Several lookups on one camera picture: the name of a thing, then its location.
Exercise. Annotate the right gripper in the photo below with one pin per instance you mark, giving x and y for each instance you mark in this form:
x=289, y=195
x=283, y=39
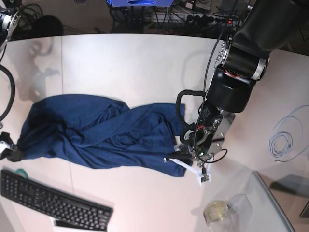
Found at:
x=8, y=150

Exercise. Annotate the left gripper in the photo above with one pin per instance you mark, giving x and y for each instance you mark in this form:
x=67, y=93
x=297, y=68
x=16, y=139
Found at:
x=186, y=152

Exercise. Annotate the dark blue t-shirt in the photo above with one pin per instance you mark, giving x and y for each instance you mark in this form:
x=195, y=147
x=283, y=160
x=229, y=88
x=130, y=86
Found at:
x=102, y=133

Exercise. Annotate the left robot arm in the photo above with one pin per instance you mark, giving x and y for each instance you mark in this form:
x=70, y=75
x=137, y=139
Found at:
x=241, y=63

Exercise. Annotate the green tape roll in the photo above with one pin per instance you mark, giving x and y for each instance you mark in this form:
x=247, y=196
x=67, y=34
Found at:
x=22, y=173

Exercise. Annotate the clear glass jar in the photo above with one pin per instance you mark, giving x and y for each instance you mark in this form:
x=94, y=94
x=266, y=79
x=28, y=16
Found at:
x=218, y=217

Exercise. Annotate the black computer keyboard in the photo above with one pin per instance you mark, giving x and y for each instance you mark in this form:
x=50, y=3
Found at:
x=75, y=211

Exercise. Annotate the blue box with hole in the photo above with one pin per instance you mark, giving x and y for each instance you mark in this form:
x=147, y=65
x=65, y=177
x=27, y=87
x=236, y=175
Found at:
x=125, y=3

